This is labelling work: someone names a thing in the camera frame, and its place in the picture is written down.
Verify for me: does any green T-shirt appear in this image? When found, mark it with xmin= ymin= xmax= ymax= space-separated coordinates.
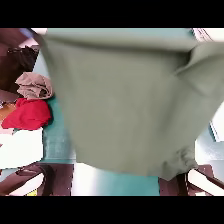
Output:
xmin=39 ymin=28 xmax=224 ymax=183

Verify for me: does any grey-brown garment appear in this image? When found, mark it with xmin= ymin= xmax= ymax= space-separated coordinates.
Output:
xmin=15 ymin=71 xmax=55 ymax=101

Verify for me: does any red garment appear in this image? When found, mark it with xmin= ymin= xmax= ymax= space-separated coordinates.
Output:
xmin=1 ymin=97 xmax=53 ymax=132

